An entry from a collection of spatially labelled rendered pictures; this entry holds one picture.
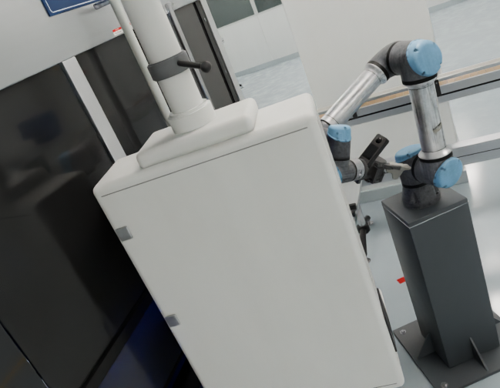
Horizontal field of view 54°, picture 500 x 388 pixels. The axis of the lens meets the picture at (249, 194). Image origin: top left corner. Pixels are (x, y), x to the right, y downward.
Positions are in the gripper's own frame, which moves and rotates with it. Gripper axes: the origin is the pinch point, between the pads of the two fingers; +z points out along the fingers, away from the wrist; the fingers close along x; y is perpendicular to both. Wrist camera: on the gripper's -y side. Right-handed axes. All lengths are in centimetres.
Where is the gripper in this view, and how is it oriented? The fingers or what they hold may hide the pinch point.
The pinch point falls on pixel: (395, 156)
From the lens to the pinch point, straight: 187.3
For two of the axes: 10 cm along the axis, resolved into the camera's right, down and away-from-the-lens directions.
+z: 7.9, -1.6, 5.9
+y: -1.9, 8.6, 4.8
